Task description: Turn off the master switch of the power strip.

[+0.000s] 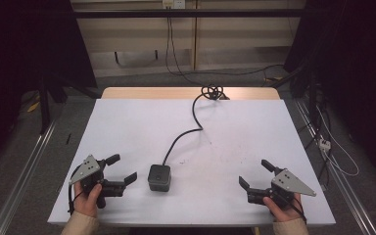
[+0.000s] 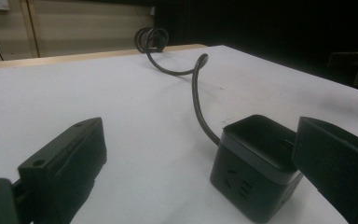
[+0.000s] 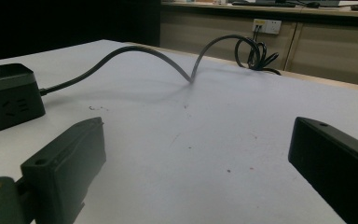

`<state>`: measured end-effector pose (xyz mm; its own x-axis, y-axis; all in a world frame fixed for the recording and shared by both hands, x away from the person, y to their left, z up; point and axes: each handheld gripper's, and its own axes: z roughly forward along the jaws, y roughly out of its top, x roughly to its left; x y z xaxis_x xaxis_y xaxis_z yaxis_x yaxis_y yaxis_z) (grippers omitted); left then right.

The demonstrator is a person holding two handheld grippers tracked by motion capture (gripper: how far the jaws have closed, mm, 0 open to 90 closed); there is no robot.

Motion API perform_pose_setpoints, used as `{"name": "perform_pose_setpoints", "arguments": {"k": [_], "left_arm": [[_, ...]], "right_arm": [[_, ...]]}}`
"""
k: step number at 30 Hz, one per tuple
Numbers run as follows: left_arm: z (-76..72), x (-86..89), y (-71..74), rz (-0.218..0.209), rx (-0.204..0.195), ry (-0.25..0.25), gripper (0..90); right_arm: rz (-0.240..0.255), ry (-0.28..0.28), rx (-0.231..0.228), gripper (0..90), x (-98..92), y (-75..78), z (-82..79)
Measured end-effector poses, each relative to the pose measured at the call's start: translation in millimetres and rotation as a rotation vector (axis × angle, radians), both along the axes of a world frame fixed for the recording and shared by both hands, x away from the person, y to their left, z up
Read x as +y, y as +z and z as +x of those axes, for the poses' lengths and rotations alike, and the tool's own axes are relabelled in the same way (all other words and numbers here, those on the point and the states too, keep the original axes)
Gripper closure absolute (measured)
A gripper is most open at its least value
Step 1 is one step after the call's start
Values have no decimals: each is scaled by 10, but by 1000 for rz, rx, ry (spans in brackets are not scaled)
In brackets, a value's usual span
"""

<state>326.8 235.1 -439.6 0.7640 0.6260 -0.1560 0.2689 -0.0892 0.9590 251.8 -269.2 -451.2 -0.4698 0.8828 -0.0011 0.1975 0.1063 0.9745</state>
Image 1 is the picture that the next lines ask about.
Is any white floor cable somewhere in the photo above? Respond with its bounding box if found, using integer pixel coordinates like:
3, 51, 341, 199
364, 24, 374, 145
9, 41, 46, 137
315, 106, 360, 177

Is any aluminium floor rail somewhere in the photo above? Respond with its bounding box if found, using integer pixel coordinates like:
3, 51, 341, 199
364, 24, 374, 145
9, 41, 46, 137
294, 98, 376, 235
0, 118, 59, 235

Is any person's left hand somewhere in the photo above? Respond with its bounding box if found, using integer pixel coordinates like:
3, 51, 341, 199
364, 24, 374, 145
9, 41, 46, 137
72, 181, 103, 219

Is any black cube power adapter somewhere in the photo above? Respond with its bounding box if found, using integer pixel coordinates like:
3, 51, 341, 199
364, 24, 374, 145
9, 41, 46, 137
147, 164, 172, 193

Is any white table board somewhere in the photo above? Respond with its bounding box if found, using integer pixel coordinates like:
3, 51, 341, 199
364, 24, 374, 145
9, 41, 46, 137
47, 98, 337, 227

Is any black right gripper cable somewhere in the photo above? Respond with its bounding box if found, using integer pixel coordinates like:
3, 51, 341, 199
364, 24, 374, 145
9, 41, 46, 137
289, 192, 308, 225

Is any black metal stand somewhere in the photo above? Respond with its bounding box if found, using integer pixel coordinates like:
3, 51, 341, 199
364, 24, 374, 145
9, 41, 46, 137
37, 70, 103, 135
270, 63, 332, 184

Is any black wire bracket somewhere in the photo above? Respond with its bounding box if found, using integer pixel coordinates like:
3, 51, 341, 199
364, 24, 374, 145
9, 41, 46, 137
113, 49, 160, 69

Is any white wall socket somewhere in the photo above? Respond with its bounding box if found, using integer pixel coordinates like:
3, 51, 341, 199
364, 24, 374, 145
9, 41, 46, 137
162, 0, 187, 10

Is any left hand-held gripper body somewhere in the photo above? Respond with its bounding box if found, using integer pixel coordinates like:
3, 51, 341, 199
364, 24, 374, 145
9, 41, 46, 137
69, 154, 125, 210

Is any thin black wall cable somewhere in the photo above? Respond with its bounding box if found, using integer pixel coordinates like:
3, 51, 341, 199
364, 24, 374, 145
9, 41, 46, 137
168, 8, 204, 87
164, 8, 287, 78

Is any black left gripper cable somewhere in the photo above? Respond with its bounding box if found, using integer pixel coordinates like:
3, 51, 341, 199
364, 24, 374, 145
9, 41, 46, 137
67, 164, 83, 215

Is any yellow floor tape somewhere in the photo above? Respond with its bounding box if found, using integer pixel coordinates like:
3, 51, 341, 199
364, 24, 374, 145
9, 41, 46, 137
26, 100, 41, 114

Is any person's right hand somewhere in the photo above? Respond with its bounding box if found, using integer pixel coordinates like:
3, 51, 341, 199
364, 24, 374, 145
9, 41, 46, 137
262, 193, 305, 223

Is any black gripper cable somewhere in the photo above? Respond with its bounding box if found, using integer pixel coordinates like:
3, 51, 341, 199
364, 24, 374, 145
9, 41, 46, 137
67, 164, 83, 215
289, 192, 308, 225

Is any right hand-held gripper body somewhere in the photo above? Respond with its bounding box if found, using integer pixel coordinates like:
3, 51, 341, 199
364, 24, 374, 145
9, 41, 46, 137
247, 165, 317, 210

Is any thick black adapter cable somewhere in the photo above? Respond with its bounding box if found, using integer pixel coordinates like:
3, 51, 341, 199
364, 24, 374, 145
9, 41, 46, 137
162, 83, 231, 166

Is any black curtain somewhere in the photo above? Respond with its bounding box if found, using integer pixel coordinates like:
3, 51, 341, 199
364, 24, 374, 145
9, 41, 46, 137
0, 0, 98, 99
283, 0, 376, 187

